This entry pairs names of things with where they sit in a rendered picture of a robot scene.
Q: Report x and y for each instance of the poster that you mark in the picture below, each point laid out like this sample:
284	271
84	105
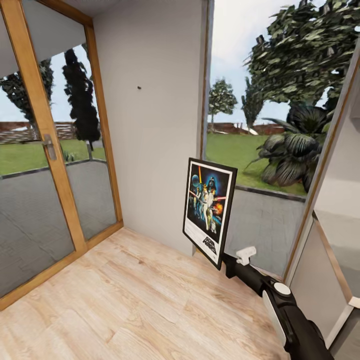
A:
208	203

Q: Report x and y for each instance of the fixed window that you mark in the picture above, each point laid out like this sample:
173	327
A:
276	76

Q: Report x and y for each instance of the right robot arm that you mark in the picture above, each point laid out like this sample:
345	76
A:
300	336

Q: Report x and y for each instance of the door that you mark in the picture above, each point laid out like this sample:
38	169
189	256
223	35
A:
59	195

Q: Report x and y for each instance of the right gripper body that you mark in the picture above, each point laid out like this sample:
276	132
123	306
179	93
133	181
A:
243	272

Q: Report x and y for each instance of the dishwasher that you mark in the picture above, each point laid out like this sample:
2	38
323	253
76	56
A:
346	345

